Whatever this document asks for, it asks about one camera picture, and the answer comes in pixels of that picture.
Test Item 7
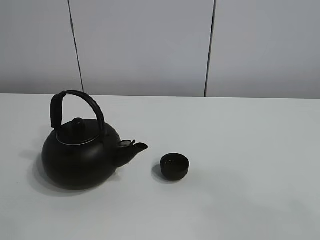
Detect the black round teapot kettle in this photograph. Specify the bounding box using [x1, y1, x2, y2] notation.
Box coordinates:
[41, 90, 148, 190]

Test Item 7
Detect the small black teacup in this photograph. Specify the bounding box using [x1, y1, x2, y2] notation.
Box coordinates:
[160, 153, 190, 181]

